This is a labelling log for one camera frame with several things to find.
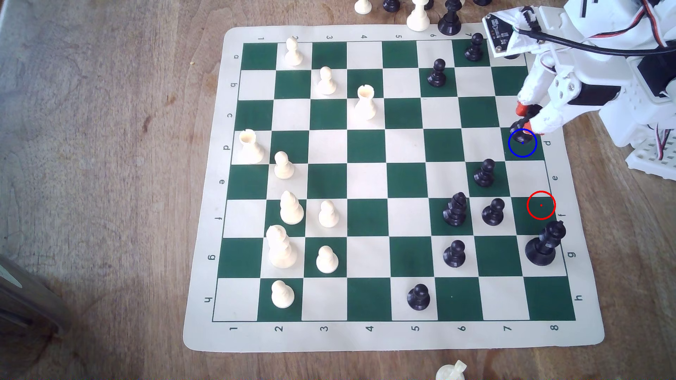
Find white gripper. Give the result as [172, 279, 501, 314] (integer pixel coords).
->
[515, 6, 636, 135]

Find black chess pawn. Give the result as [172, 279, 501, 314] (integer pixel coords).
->
[473, 159, 496, 188]
[427, 58, 447, 88]
[464, 33, 486, 62]
[407, 284, 431, 311]
[482, 198, 506, 227]
[509, 104, 543, 146]
[443, 240, 467, 268]

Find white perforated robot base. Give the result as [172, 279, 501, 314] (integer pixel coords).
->
[625, 124, 676, 182]

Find black chess bishop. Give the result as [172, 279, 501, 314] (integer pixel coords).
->
[438, 0, 463, 37]

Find white chess bishop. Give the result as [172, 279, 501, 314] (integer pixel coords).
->
[279, 190, 305, 226]
[406, 0, 431, 32]

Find black chess king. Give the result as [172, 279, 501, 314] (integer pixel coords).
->
[524, 220, 567, 267]

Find white chess rook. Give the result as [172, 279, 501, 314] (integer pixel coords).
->
[353, 84, 378, 121]
[238, 129, 265, 165]

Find green and white chess mat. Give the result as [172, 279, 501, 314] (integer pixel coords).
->
[182, 21, 606, 353]

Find white chess piece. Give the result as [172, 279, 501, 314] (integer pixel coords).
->
[436, 360, 468, 380]

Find white chess queen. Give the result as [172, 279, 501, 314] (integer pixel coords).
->
[265, 224, 299, 269]

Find black bishop on board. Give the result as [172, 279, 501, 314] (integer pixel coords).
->
[443, 192, 469, 227]

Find dark grey object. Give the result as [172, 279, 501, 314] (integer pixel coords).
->
[0, 253, 72, 338]

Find black camera cable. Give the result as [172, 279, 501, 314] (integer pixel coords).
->
[513, 26, 676, 57]

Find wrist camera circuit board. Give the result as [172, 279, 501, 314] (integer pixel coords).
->
[482, 12, 530, 57]

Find servo wire bundle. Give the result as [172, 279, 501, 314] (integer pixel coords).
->
[653, 122, 676, 159]

